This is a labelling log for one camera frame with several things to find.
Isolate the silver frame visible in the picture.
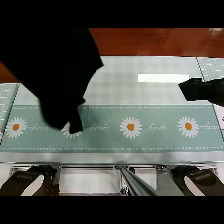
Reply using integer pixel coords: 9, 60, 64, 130
0, 151, 224, 197

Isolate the black garment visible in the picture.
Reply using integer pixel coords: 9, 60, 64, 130
0, 27, 105, 135

